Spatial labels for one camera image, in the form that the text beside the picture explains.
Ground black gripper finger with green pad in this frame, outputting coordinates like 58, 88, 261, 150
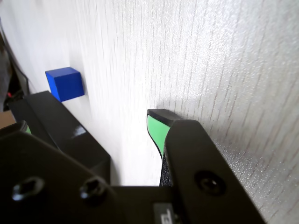
146, 108, 267, 224
0, 120, 122, 224

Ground blue wooden cube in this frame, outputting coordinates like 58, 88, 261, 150
45, 67, 85, 103

